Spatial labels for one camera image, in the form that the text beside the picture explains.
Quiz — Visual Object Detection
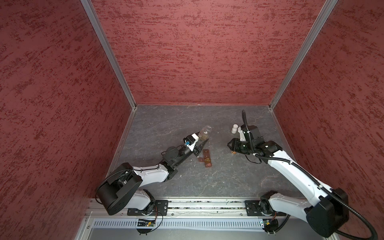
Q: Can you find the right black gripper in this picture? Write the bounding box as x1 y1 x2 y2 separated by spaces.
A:
226 138 255 155

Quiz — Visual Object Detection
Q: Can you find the amber glass pill jar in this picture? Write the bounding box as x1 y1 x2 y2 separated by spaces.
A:
198 125 212 142

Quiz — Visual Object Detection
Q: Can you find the brown pill organizer strip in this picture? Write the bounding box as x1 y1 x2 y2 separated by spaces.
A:
198 149 212 168

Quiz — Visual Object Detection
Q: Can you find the white pill bottle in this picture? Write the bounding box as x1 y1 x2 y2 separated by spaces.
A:
231 124 239 134

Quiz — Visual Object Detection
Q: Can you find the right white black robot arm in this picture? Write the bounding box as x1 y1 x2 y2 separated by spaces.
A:
228 125 349 238

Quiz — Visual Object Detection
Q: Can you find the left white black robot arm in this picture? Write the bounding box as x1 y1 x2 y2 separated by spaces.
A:
95 133 209 216

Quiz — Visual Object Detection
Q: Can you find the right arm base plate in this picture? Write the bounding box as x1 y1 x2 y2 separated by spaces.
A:
245 200 287 217

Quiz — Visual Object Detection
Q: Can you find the aluminium front rail frame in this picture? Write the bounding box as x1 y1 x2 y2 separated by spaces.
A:
85 197 286 220

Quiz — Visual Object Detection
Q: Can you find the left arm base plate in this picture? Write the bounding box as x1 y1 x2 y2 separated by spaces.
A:
127 200 169 217

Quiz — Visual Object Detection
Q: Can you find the white slotted cable duct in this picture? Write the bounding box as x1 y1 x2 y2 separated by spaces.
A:
92 218 265 232

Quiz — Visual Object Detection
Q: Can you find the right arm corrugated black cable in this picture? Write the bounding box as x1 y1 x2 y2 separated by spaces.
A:
241 109 379 240

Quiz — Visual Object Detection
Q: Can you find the right aluminium corner post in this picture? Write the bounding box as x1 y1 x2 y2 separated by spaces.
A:
269 0 338 112

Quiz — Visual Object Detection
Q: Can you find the aluminium corner post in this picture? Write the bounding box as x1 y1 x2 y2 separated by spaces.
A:
81 0 137 111
269 0 338 112

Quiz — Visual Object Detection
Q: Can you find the left aluminium corner post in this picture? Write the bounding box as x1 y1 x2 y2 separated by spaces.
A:
81 0 137 111

